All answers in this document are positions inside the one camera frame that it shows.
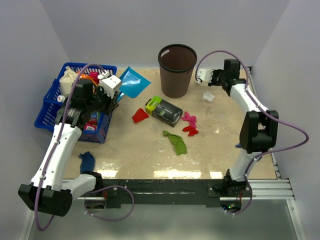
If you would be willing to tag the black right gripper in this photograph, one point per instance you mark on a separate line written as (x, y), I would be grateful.
(212, 83)

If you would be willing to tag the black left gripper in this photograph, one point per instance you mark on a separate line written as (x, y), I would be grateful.
(112, 103)

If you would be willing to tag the white paper scrap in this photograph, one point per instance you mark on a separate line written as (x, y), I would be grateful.
(208, 97)

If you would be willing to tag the blue plastic dustpan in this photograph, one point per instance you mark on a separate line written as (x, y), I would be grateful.
(133, 84)

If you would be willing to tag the pink paper scrap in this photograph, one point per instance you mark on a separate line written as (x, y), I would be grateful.
(191, 119)

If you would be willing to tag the red paper scrap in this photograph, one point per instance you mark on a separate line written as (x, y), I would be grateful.
(139, 116)
(191, 130)

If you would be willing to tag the large green paper scrap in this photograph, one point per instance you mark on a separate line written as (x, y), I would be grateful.
(179, 145)

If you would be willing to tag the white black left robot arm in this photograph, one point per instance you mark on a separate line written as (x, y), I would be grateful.
(46, 192)

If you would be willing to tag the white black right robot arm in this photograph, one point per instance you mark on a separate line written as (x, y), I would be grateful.
(258, 132)

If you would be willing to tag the pink small box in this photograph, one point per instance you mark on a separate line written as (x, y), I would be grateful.
(93, 74)

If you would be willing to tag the red paper scrap by box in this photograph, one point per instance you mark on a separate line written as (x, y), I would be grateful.
(139, 116)

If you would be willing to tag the green drink bottle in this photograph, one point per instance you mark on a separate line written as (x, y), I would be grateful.
(61, 98)

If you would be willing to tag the beige paper bag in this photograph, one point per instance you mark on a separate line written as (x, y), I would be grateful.
(67, 80)

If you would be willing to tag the brown waste bin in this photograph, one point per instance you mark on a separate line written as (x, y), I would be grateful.
(176, 65)

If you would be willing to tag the black green product box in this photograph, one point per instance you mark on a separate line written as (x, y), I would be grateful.
(163, 110)

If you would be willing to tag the blue plastic basket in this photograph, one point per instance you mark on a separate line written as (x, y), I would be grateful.
(46, 118)

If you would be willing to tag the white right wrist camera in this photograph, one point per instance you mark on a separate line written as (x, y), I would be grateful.
(204, 76)

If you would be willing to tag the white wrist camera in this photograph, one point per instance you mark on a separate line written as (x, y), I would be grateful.
(110, 83)
(204, 76)

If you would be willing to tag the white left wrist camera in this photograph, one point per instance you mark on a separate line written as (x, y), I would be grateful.
(110, 83)

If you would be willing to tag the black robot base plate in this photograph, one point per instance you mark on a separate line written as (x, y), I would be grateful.
(205, 192)

